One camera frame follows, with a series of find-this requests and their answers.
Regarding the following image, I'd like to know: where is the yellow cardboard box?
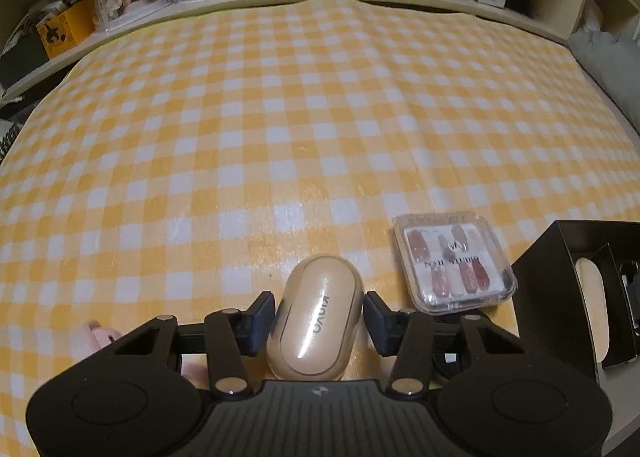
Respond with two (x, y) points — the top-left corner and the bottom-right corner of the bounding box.
(37, 0), (96, 60)

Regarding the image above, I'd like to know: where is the clear nail tips box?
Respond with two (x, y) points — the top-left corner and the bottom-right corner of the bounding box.
(393, 211), (518, 316)

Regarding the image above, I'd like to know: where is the gray pillow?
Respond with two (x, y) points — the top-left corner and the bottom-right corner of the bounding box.
(567, 29), (640, 131)

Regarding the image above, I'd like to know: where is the black box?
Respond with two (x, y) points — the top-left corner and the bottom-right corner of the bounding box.
(512, 220), (639, 381)

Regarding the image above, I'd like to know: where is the yellow white checkered cloth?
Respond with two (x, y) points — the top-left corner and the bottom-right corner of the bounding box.
(1, 0), (639, 456)

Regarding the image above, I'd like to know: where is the beige earbuds case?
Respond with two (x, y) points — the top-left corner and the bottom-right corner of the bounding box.
(267, 255), (363, 381)

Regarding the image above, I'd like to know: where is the light wooden oval case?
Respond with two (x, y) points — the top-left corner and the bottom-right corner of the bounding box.
(575, 258), (610, 364)

